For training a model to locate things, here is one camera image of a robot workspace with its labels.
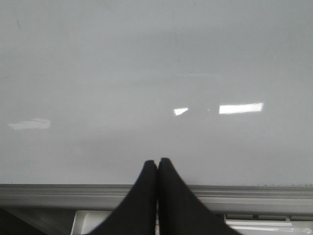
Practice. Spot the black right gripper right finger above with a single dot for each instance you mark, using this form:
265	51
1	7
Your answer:
180	212

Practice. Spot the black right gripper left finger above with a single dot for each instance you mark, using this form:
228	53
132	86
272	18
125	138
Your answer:
136	214

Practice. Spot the white tray below whiteboard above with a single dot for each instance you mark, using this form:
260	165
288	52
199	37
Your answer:
85	221

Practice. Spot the white whiteboard with aluminium frame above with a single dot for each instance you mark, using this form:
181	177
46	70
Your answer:
91	89

